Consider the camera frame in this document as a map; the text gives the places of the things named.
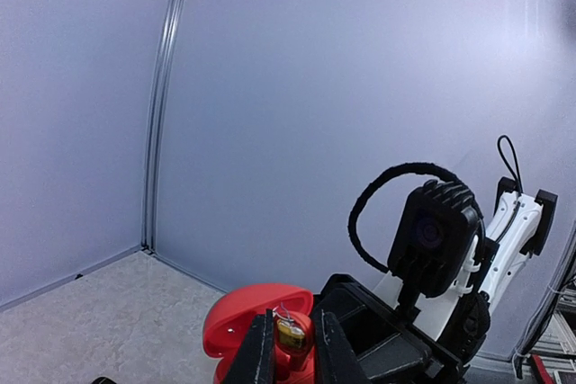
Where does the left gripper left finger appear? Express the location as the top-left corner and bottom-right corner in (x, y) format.
(222, 311), (275, 384)

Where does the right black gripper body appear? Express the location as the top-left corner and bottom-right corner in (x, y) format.
(314, 273), (464, 383)

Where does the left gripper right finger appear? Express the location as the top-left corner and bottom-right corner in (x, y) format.
(312, 309), (370, 384)

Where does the red earbud with yellow tip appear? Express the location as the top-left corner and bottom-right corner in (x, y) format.
(273, 303), (314, 371)

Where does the red earbud charging case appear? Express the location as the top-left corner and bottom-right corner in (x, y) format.
(202, 283), (314, 383)

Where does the black earbud charging case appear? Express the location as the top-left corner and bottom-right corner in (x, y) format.
(91, 376), (116, 384)

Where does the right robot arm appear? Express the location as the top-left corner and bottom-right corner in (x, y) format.
(311, 178), (557, 383)

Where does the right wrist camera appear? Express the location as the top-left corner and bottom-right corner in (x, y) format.
(387, 180), (485, 320)

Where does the red handled tool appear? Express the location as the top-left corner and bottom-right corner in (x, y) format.
(528, 354), (555, 384)

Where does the right camera cable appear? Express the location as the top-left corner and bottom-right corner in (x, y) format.
(346, 161), (469, 275)

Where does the right aluminium frame post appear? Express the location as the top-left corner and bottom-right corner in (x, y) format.
(140, 0), (185, 254)

